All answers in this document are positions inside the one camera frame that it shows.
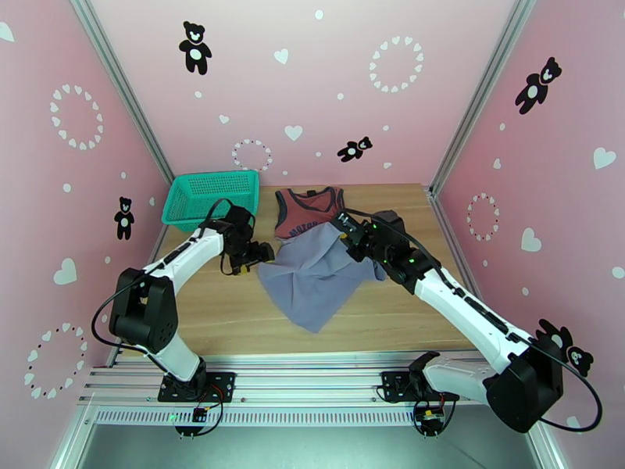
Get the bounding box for teal plastic laundry basket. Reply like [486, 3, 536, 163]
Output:
[162, 170, 260, 235]

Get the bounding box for rust red tank top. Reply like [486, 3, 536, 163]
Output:
[274, 186, 345, 246]

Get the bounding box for grey blue garment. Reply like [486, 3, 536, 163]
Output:
[257, 223, 387, 335]

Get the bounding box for perforated metal strip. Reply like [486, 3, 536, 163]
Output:
[92, 406, 528, 428]

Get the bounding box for black yellow connector module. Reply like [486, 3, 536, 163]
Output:
[415, 407, 446, 437]

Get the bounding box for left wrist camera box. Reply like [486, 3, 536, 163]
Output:
[224, 205, 256, 231]

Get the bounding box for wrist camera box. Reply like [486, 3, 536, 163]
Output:
[224, 205, 256, 231]
[378, 210, 405, 235]

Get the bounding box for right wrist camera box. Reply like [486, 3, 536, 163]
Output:
[378, 210, 405, 235]

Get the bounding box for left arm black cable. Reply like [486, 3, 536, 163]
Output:
[91, 199, 233, 356]

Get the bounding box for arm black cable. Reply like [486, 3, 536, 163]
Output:
[344, 207, 604, 432]
[91, 199, 233, 356]

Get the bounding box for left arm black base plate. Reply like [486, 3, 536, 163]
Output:
[157, 371, 237, 403]

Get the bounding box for aluminium mounting rail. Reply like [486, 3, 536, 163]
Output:
[77, 353, 541, 407]

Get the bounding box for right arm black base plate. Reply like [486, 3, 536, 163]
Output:
[380, 371, 461, 403]

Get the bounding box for black base power cable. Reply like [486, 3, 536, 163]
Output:
[412, 377, 463, 440]
[174, 384, 226, 440]

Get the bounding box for aluminium frame post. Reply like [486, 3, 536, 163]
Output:
[429, 0, 541, 195]
[66, 0, 183, 198]

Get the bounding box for black double bear wall sticker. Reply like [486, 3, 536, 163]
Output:
[535, 318, 595, 378]

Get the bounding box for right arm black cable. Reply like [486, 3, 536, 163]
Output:
[344, 207, 604, 432]

